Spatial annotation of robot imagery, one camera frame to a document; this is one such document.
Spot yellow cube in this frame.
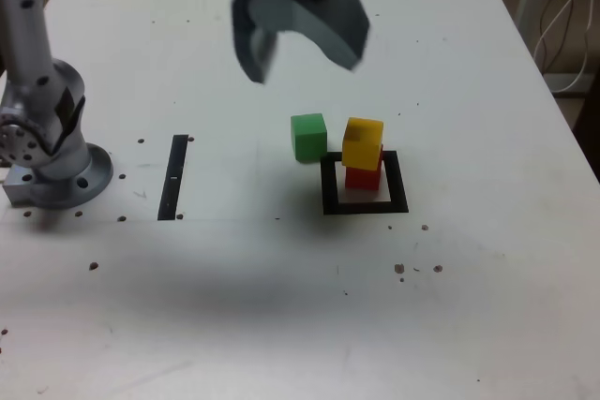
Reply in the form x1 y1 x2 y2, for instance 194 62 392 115
341 116 385 172

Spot red cube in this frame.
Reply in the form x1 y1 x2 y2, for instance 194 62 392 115
344 143 384 192

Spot green cube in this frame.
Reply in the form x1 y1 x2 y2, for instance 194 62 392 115
290 112 328 163

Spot black tape square outline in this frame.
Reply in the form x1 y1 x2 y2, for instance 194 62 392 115
321 150 410 216

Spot white cable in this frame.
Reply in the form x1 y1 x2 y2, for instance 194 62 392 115
533 0 600 76
552 0 593 93

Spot black tape strip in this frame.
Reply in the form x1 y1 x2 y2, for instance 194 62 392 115
157 134 189 222

